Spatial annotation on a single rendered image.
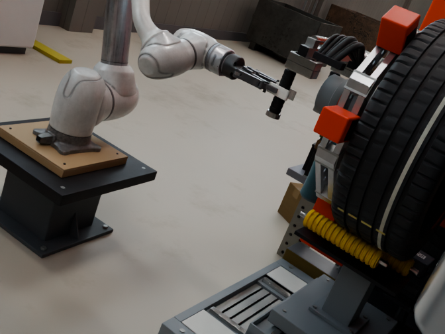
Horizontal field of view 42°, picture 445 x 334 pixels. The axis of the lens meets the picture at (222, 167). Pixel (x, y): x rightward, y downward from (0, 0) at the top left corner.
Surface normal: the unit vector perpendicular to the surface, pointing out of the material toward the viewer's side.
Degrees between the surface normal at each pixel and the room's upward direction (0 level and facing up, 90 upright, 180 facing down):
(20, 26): 90
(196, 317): 0
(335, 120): 90
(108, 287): 0
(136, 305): 0
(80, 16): 90
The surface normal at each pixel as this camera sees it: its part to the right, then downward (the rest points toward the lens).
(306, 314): 0.34, -0.88
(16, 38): 0.77, 0.47
